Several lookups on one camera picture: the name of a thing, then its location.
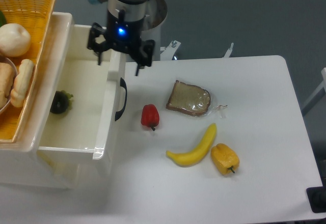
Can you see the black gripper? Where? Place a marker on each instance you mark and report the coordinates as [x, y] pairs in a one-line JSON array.
[[122, 35]]

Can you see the dark purple mangosteen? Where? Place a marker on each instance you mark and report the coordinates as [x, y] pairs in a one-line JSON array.
[[61, 103]]

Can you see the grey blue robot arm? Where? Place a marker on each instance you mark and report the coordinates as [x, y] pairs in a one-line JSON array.
[[96, 40]]

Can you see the open upper white drawer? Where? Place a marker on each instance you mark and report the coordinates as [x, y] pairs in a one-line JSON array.
[[87, 131]]

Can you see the white drawer cabinet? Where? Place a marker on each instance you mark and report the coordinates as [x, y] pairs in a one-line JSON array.
[[21, 162]]

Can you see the red bell pepper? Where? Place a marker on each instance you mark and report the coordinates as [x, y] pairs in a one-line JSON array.
[[150, 116]]

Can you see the bread slice in plastic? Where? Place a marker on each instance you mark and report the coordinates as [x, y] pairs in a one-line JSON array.
[[191, 100]]

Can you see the yellow woven basket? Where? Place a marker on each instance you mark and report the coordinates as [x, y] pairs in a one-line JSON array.
[[34, 16]]

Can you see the long braided bread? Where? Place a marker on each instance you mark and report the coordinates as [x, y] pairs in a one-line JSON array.
[[21, 83]]

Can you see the round white bun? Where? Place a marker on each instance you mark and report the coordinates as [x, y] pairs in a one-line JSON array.
[[15, 40]]

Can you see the brown bread roll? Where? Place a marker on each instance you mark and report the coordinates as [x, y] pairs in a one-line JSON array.
[[7, 76]]

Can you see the green vegetable in basket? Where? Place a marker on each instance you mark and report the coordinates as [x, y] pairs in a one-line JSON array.
[[3, 20]]

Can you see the yellow banana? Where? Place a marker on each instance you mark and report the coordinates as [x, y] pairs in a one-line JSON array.
[[194, 156]]

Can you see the yellow bell pepper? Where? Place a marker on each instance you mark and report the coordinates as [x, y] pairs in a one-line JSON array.
[[224, 158]]

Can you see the black device at table edge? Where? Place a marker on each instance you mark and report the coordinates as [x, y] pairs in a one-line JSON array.
[[316, 197]]

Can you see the black drawer handle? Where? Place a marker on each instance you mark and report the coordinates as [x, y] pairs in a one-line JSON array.
[[122, 99]]

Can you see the white metal bracket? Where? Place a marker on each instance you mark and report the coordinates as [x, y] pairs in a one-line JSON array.
[[168, 53]]

